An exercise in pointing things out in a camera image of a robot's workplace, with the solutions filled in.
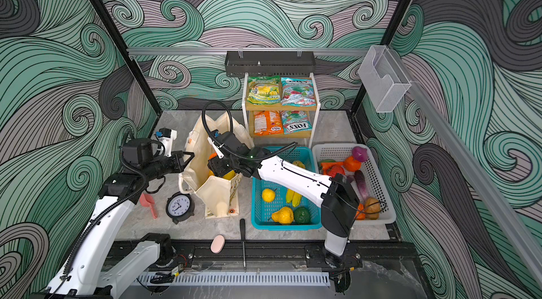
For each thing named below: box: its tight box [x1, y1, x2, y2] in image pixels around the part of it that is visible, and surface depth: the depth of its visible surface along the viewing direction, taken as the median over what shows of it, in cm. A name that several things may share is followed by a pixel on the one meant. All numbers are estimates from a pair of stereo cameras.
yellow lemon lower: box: [261, 188, 276, 203], surface depth 86 cm
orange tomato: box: [342, 155, 362, 173], surface depth 93 cm
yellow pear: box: [271, 206, 295, 225], surface depth 79 cm
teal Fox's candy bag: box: [280, 110, 313, 135], surface depth 94 cm
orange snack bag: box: [254, 110, 285, 137], surface depth 94 cm
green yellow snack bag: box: [247, 75, 282, 106], surface depth 79 cm
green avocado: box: [293, 206, 311, 224], surface depth 80 cm
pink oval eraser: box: [210, 234, 226, 254], surface depth 76 cm
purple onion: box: [351, 145, 369, 163], surface depth 90 cm
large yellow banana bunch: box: [222, 169, 237, 180], surface depth 67 cm
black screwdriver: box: [239, 217, 246, 273], surface depth 79 cm
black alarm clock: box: [165, 191, 196, 225], surface depth 84 cm
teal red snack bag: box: [280, 77, 317, 107], surface depth 79 cm
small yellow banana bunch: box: [285, 188, 303, 208], surface depth 85 cm
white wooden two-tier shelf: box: [241, 72, 322, 149], surface depth 78 cm
